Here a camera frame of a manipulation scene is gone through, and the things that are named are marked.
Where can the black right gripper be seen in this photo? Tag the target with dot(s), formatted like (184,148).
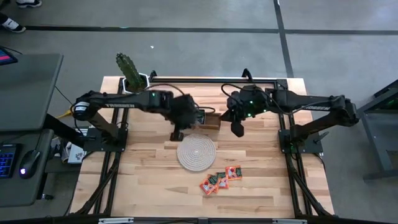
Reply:
(237,105)

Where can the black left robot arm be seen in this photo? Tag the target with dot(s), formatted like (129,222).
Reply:
(124,101)

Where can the silver bar on frame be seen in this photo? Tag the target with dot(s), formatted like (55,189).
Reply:
(289,221)
(116,220)

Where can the white printed box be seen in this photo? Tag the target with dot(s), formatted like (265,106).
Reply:
(76,154)

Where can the black backlit keyboard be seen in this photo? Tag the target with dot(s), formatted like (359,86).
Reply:
(7,160)

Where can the grey side desk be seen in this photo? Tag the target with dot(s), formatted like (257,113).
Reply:
(28,90)

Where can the white plant pot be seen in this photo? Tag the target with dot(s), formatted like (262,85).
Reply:
(147,81)

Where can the blue blackcurrant tea sachet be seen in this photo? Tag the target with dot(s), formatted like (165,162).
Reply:
(201,117)

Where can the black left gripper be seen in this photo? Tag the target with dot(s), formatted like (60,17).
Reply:
(183,112)

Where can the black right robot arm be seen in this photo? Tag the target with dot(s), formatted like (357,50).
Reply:
(311,104)

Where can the black metal stand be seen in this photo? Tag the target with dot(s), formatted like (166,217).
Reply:
(374,146)

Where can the brown wooden compartment tray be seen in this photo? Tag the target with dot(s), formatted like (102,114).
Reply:
(213,124)

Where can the black computer mouse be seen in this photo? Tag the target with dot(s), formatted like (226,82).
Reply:
(29,163)

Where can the green cactus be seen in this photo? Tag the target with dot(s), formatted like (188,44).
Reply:
(130,73)

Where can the person's foot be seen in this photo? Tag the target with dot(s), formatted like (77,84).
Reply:
(29,3)
(12,25)

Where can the small lit screen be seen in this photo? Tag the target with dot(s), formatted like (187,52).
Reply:
(6,57)

